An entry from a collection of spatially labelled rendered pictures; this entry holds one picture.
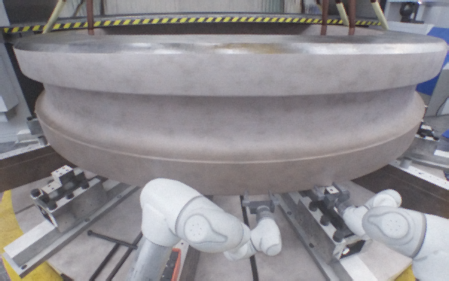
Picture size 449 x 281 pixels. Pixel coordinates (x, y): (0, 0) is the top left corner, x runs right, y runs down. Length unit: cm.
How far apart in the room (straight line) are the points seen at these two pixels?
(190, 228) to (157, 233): 15
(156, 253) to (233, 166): 79
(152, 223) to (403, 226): 66
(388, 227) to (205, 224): 47
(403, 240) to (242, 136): 99
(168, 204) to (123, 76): 86
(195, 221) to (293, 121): 106
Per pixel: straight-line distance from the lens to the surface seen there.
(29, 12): 461
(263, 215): 120
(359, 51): 142
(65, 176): 215
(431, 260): 80
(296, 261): 195
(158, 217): 68
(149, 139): 157
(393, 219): 74
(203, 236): 57
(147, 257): 76
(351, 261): 189
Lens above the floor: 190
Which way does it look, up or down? 29 degrees down
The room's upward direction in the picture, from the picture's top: straight up
